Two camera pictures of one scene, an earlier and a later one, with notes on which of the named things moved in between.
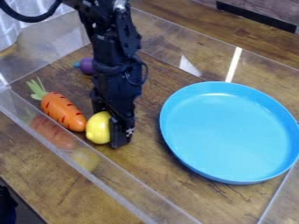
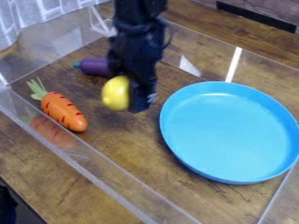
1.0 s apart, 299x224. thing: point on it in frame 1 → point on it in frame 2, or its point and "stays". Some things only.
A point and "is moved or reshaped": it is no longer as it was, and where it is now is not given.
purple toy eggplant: [85, 65] stays
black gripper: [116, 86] → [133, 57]
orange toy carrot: [58, 106] stays
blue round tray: [230, 132] stays
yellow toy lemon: [97, 127] is moved or reshaped
